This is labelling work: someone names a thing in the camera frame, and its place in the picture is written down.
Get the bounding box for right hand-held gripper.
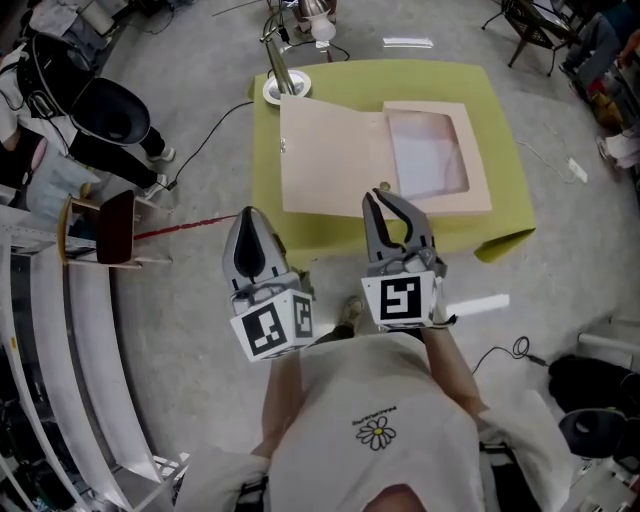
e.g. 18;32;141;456
360;188;446;331

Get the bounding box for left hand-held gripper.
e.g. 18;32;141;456
222;206;316;362

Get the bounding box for beige windowed cardboard box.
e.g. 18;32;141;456
278;93;493;219

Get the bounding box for person's right forearm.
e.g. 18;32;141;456
423;319;489;416

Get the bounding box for person's left forearm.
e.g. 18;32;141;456
251;344;306;459

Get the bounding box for green tablecloth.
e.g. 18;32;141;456
248;60;537;264

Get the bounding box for person's left shoe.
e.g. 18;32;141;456
342;295;365;334

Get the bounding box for person's black trousers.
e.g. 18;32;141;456
319;323;352;345

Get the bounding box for wooden chair with dark seat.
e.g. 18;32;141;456
57;189;174;271

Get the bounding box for silver desk lamp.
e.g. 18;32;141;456
259;0;337;107

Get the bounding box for white curved counter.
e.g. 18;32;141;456
0;204;191;512

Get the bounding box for person's white daisy t-shirt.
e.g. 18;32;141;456
174;332;574;512

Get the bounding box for white tube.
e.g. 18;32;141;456
578;332;640;351

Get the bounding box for dark low table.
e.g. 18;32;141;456
482;0;584;77

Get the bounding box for black lamp cable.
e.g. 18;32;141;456
169;99;256;191

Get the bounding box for black cable with adapter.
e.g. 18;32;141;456
469;335;551;376

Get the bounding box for white power cable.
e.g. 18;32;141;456
514;139;571;176

